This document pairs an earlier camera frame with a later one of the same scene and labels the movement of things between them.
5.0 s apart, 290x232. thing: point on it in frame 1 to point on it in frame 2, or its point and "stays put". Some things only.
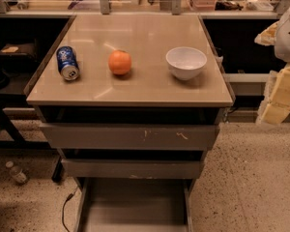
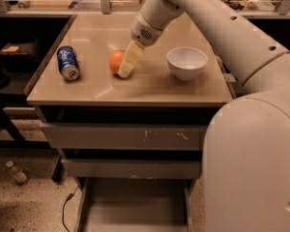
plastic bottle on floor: x=15 y=172 stays put
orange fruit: x=120 y=62 stays put
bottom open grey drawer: x=134 y=204 stays put
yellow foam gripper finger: x=282 y=95 to x=143 y=34
